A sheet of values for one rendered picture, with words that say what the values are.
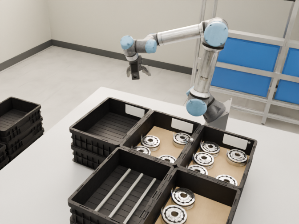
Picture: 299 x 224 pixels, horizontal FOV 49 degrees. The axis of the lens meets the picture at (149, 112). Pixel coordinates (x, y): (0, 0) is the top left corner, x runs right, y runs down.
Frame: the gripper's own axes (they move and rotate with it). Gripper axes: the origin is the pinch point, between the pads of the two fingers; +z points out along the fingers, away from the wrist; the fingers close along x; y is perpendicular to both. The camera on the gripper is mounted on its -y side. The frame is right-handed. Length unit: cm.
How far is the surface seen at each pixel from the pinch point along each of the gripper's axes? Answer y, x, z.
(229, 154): -56, -52, -8
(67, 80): 105, 135, 158
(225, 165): -61, -50, -8
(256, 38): 95, -90, 91
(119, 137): -45.0, 6.4, -10.6
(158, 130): -37.5, -13.8, -1.3
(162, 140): -46.1, -16.8, -6.2
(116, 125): -35.1, 10.4, -5.1
